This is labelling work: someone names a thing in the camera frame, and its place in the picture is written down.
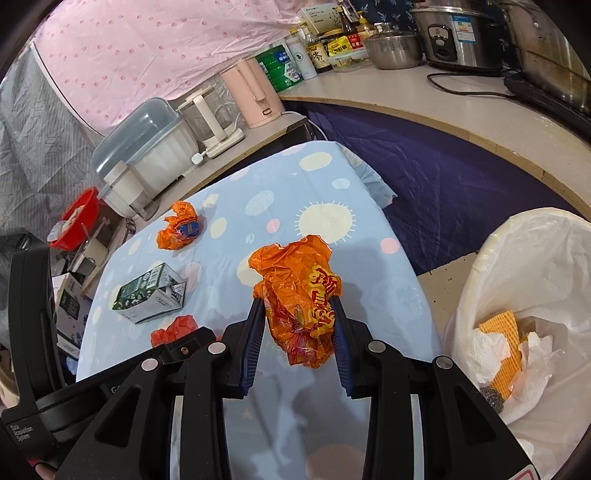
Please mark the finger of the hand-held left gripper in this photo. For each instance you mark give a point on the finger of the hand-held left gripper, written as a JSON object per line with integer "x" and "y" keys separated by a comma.
{"x": 184, "y": 344}

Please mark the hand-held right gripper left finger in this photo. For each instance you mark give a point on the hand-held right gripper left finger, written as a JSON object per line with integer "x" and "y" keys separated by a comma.
{"x": 255, "y": 337}

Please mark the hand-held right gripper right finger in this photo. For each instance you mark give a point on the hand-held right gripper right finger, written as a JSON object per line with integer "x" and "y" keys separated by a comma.
{"x": 342, "y": 350}

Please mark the red wrapper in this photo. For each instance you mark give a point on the red wrapper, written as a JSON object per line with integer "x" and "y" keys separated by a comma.
{"x": 178, "y": 328}

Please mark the large orange wrapper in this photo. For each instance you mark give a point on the large orange wrapper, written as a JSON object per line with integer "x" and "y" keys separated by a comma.
{"x": 295, "y": 295}

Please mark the white paper towel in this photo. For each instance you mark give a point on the white paper towel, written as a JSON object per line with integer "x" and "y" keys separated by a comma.
{"x": 485, "y": 353}

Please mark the orange foam net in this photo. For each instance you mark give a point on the orange foam net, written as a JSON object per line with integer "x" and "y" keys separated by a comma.
{"x": 505, "y": 355}

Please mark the trash bin with white bag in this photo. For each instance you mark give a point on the trash bin with white bag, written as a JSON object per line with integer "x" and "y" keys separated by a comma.
{"x": 554, "y": 258}

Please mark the printed cardboard box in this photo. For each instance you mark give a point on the printed cardboard box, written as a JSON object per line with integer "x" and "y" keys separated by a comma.
{"x": 71, "y": 314}

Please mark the green milk carton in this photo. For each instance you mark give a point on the green milk carton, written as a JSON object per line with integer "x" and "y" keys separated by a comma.
{"x": 143, "y": 295}

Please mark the small crumpled orange wrapper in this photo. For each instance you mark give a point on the small crumpled orange wrapper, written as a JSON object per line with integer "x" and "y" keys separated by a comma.
{"x": 178, "y": 226}

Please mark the red plastic basin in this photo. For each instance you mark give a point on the red plastic basin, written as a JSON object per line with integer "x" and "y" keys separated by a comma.
{"x": 78, "y": 212}

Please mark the blue dotted tablecloth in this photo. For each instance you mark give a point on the blue dotted tablecloth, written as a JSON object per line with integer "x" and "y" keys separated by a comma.
{"x": 323, "y": 221}

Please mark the grey striped cloth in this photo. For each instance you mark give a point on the grey striped cloth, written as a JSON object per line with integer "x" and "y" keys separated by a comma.
{"x": 41, "y": 152}

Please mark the white power plug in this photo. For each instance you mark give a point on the white power plug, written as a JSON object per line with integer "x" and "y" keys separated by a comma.
{"x": 198, "y": 158}

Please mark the dark purple cloth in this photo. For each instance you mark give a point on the dark purple cloth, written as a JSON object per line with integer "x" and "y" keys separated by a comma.
{"x": 438, "y": 184}

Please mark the white dish rack with lid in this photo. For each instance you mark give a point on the white dish rack with lid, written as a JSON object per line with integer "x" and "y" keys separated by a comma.
{"x": 152, "y": 147}

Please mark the glass electric kettle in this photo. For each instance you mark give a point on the glass electric kettle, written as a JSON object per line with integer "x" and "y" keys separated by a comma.
{"x": 207, "y": 120}

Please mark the pink electric kettle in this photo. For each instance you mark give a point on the pink electric kettle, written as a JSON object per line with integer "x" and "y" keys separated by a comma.
{"x": 249, "y": 90}

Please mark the green can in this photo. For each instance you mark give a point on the green can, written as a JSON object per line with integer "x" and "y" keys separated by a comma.
{"x": 277, "y": 69}

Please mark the dark sauce bottle white label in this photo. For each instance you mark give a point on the dark sauce bottle white label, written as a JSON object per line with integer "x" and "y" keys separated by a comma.
{"x": 318, "y": 57}

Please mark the pink dotted cloth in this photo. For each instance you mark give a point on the pink dotted cloth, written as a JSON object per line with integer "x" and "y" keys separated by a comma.
{"x": 161, "y": 46}

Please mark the yellow lidded container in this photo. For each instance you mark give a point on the yellow lidded container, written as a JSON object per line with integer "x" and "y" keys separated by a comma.
{"x": 344, "y": 50}

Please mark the steel bowl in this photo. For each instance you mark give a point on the steel bowl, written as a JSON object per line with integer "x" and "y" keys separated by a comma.
{"x": 392, "y": 48}

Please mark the dark bottle with red label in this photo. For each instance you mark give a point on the dark bottle with red label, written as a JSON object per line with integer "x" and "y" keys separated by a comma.
{"x": 353, "y": 34}

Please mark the black induction cooker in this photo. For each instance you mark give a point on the black induction cooker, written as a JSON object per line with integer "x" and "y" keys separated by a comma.
{"x": 549, "y": 99}

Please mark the pale cardboard box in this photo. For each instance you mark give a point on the pale cardboard box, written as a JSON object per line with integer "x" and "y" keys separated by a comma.
{"x": 323, "y": 16}

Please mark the steel rice cooker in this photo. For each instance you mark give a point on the steel rice cooker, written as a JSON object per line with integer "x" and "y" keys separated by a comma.
{"x": 461, "y": 37}

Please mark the navy printed cloth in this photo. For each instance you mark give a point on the navy printed cloth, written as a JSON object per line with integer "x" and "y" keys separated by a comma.
{"x": 383, "y": 9}

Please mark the large steel pot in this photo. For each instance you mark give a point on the large steel pot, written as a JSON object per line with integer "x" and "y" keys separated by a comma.
{"x": 554, "y": 50}

